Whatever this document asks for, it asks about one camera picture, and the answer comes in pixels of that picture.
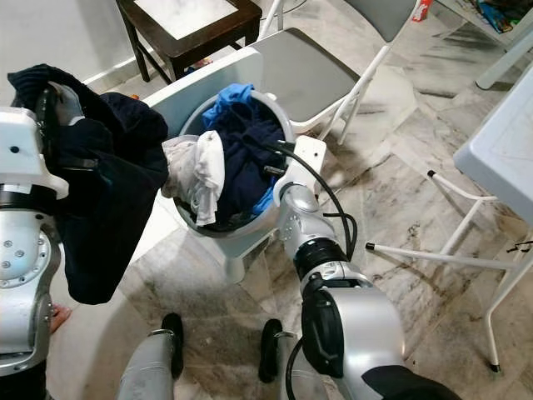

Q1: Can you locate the navy knit sweater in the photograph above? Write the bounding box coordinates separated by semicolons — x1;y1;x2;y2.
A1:
7;63;172;307

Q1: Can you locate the navy garment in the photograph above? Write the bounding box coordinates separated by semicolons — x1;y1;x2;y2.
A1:
204;98;288;230

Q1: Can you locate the white cloth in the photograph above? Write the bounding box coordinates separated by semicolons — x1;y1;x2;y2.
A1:
187;130;227;228

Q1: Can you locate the blue cloth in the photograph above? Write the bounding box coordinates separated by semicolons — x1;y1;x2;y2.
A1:
202;82;280;219

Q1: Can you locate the white plastic laundry basin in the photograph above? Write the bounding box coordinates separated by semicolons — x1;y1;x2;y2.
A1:
171;90;299;251

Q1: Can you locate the grey folding chair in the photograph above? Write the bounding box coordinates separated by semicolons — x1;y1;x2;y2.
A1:
248;0;419;144

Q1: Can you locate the grey cloth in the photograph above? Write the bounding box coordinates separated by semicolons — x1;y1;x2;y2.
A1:
162;137;197;219

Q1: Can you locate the dark wooden side table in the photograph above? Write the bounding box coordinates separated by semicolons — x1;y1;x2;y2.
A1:
115;0;264;84

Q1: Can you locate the silver right robot leg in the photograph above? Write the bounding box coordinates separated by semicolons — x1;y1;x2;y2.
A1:
258;318;330;400

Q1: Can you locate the silver robot leg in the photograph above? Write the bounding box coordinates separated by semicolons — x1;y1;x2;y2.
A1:
117;312;187;400
258;318;330;400

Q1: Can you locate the silver left robot leg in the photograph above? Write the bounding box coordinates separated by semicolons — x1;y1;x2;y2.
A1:
117;312;187;400

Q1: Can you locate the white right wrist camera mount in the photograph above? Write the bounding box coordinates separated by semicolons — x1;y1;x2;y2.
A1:
287;135;328;191

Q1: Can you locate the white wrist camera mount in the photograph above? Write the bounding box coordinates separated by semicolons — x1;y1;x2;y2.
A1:
0;105;70;201
287;135;328;191

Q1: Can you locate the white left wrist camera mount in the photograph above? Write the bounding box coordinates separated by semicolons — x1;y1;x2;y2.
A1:
0;105;70;201

